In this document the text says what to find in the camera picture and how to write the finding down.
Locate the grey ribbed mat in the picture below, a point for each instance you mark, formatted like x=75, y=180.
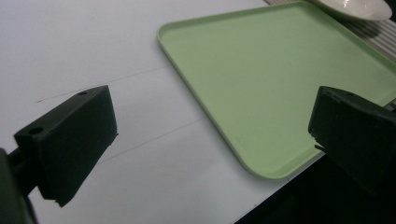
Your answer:
x=373, y=34

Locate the white bowl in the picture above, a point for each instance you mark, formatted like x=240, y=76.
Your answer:
x=358, y=8

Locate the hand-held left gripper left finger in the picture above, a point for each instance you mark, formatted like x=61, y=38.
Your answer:
x=70, y=140

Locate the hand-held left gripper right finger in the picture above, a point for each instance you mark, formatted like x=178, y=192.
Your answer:
x=355, y=137

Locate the light green plastic tray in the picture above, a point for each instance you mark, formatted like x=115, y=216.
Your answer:
x=264, y=81

